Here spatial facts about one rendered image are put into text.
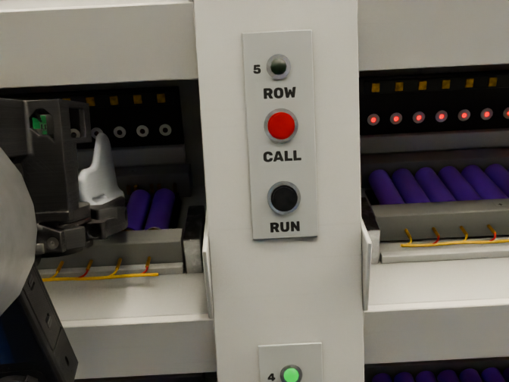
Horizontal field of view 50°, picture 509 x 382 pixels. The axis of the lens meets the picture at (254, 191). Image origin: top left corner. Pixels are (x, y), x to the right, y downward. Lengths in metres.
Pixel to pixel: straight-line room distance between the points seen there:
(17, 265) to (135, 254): 0.19
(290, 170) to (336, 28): 0.09
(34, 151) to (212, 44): 0.12
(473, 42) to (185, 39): 0.17
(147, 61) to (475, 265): 0.26
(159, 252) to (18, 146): 0.15
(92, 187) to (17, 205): 0.15
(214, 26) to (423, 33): 0.12
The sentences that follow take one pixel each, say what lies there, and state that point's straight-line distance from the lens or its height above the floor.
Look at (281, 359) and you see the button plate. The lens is 0.36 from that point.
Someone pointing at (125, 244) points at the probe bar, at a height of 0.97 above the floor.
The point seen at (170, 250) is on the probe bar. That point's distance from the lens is 0.39.
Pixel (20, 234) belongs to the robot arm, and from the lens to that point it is 0.21.
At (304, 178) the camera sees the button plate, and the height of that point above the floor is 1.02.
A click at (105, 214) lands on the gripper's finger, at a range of 0.33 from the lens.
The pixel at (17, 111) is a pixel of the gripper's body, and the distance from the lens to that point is 0.29.
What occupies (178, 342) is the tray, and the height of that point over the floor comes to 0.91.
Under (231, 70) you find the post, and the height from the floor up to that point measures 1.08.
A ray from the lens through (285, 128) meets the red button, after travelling 0.32.
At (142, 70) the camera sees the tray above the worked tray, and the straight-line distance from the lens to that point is 0.35.
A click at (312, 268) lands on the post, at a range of 0.34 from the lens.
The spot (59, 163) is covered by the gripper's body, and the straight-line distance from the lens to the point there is 0.29.
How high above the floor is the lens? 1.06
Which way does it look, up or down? 9 degrees down
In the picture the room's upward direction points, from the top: 3 degrees counter-clockwise
